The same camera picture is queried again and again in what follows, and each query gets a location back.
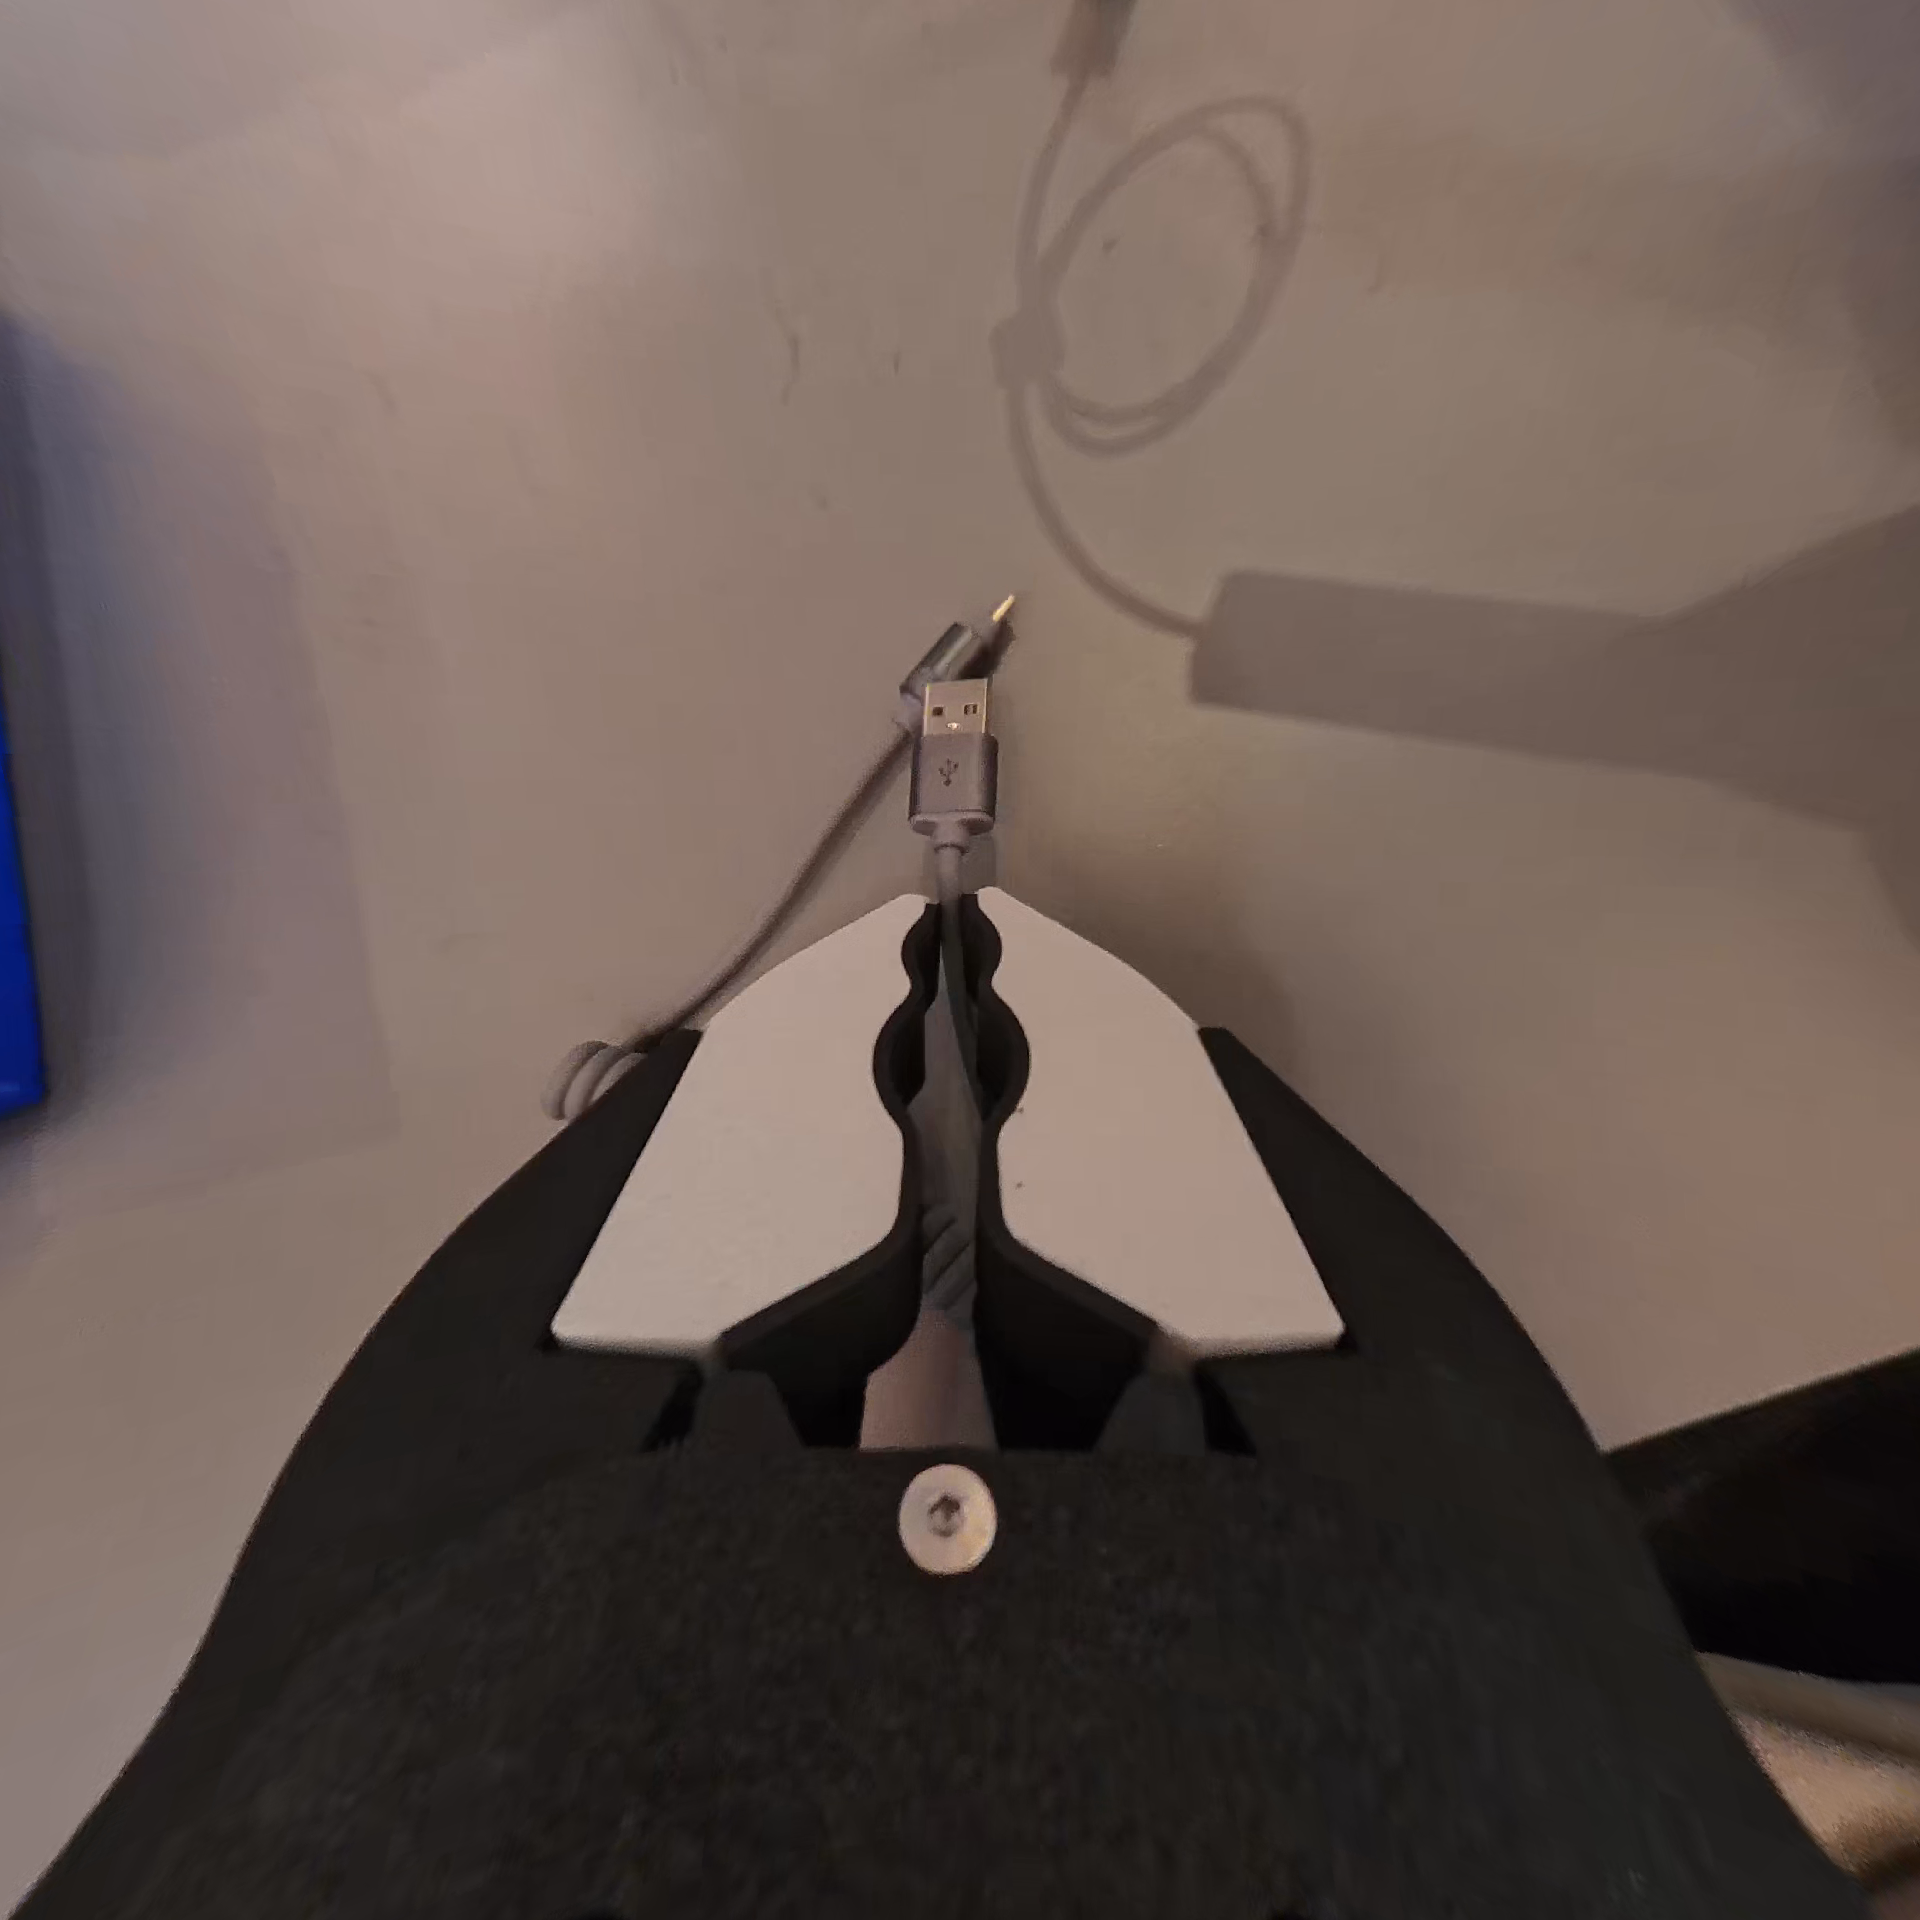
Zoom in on blue plastic bin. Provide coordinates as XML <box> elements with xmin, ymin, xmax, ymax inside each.
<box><xmin>0</xmin><ymin>315</ymin><xmax>52</xmax><ymax>1121</ymax></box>

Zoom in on grey usb cable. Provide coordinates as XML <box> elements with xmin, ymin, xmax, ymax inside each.
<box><xmin>539</xmin><ymin>593</ymin><xmax>1026</xmax><ymax>1351</ymax></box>

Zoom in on person's tan trousers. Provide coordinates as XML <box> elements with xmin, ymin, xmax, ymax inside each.
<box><xmin>1704</xmin><ymin>1643</ymin><xmax>1920</xmax><ymax>1884</ymax></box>

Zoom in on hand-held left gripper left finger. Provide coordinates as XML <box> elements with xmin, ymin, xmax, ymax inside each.
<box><xmin>552</xmin><ymin>891</ymin><xmax>924</xmax><ymax>1367</ymax></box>

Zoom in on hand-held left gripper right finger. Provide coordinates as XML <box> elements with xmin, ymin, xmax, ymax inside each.
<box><xmin>965</xmin><ymin>885</ymin><xmax>1349</xmax><ymax>1367</ymax></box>

